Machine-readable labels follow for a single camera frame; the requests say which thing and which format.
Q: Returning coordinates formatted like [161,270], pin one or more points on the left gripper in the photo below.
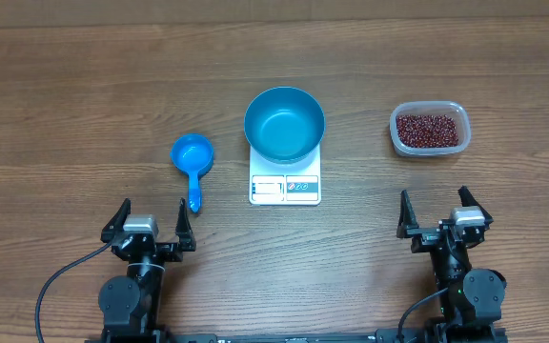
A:
[185,232]

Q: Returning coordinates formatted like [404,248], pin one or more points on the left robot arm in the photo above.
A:
[130,302]

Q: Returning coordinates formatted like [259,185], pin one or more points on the blue metal bowl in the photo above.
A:
[284,124]

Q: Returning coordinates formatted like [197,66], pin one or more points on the clear plastic container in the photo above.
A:
[451,109]

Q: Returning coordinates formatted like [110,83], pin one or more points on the white digital kitchen scale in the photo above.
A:
[294,184]

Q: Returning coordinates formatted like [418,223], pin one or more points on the blue plastic measuring scoop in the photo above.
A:
[193,154]

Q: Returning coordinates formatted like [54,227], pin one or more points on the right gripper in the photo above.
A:
[426,235]

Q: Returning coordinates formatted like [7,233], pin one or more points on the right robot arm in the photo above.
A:
[470,299]

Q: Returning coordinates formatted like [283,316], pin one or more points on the red adzuki beans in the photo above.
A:
[427,131]

